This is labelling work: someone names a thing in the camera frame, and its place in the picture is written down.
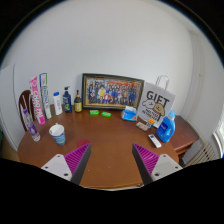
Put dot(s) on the dark blue pump bottle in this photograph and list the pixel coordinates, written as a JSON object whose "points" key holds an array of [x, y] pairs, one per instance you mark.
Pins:
{"points": [[67, 101]]}

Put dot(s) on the clear purple-capped water bottle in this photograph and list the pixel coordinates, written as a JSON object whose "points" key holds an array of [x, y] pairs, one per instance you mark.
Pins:
{"points": [[32, 126]]}

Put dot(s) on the blue starry-print paper cup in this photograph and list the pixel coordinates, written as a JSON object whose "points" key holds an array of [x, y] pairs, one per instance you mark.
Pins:
{"points": [[59, 135]]}

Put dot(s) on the amber pump bottle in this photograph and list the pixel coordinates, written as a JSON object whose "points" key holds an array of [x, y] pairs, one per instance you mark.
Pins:
{"points": [[78, 105]]}

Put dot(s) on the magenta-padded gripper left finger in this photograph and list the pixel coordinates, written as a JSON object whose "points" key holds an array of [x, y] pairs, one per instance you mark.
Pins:
{"points": [[68, 165]]}

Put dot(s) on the white blue-capped lotion bottle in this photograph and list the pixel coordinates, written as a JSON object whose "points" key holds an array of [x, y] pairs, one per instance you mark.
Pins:
{"points": [[58, 105]]}

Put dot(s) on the small orange white box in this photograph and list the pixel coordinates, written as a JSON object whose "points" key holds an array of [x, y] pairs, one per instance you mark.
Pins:
{"points": [[151, 123]]}

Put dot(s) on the white refrigerator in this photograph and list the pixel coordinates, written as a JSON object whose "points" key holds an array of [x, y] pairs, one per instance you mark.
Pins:
{"points": [[6, 110]]}

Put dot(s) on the framed group photo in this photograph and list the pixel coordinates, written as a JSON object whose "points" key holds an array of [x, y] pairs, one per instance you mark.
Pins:
{"points": [[112, 91]]}

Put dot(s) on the blue detergent bottle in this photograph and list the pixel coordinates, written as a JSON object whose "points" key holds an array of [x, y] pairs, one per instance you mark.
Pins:
{"points": [[165, 130]]}

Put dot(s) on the white radiator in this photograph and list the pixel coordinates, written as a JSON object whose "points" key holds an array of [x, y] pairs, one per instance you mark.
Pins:
{"points": [[203, 155]]}

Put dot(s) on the white remote control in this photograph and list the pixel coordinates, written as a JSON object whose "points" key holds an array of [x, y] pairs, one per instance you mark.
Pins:
{"points": [[155, 141]]}

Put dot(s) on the pink shuttlecock tube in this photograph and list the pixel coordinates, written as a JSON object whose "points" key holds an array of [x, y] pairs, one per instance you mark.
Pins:
{"points": [[37, 101]]}

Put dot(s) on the small beige snack packet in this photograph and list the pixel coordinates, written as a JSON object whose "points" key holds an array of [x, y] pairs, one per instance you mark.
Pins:
{"points": [[142, 126]]}

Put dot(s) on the white green-blue shuttlecock tube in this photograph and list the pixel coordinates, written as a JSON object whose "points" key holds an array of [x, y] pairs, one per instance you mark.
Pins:
{"points": [[45, 96]]}

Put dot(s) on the white paper gift bag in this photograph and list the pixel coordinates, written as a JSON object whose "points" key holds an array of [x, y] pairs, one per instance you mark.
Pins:
{"points": [[156, 103]]}

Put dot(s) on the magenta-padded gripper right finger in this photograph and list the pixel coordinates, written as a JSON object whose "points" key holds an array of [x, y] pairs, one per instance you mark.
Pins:
{"points": [[155, 165]]}

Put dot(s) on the flat round red coaster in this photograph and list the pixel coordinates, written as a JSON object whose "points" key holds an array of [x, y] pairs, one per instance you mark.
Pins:
{"points": [[82, 143]]}

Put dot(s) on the dark wooden chair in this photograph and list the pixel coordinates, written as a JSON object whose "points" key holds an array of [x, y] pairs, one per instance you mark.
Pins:
{"points": [[23, 106]]}

